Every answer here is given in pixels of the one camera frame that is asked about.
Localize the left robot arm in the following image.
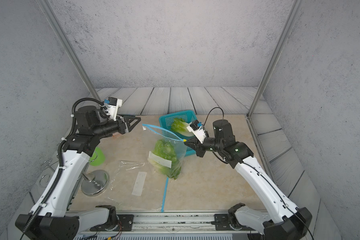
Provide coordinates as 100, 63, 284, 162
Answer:
15, 102, 141, 240

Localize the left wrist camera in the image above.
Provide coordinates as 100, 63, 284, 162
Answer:
104, 97, 123, 121

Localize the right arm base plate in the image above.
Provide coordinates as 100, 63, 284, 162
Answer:
211, 214, 254, 231

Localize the left aluminium frame post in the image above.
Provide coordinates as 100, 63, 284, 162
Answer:
37, 0, 101, 100

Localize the orange patterned bowl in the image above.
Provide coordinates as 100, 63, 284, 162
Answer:
112, 133, 122, 138

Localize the clear zipper bag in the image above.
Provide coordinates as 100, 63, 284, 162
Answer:
143, 124, 187, 180
104, 161, 167, 212

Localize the green plastic goblet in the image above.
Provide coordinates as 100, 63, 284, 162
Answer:
89, 147, 106, 167

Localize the chinese cabbage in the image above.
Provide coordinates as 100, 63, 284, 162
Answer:
148, 158, 182, 180
171, 118, 194, 137
153, 140, 178, 161

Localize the teal plastic basket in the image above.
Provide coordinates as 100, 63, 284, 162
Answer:
159, 110, 197, 159

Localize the aluminium frame post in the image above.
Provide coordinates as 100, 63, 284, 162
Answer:
37, 0, 101, 100
247, 0, 304, 119

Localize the right aluminium frame post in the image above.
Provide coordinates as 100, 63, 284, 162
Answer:
247, 0, 304, 119

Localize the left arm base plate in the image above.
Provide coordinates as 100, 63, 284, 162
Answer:
90, 214, 135, 232

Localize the metal wire cup rack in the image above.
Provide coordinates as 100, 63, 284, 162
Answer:
37, 151, 110, 202

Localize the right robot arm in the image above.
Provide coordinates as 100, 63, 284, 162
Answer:
184, 120, 312, 240

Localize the chinese cabbage top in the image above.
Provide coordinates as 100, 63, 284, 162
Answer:
171, 118, 194, 137

